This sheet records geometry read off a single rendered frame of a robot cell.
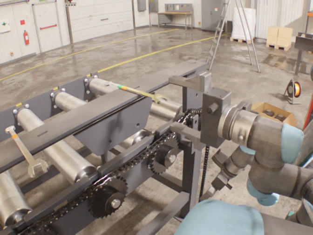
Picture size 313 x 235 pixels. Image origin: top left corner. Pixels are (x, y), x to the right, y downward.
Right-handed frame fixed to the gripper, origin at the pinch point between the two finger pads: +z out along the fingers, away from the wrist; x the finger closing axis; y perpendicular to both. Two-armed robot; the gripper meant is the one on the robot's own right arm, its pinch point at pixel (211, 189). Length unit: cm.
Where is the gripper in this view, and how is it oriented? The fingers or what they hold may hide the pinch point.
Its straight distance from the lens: 97.0
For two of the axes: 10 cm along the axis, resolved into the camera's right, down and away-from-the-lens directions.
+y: 7.1, 6.1, -3.4
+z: -3.4, 7.3, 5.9
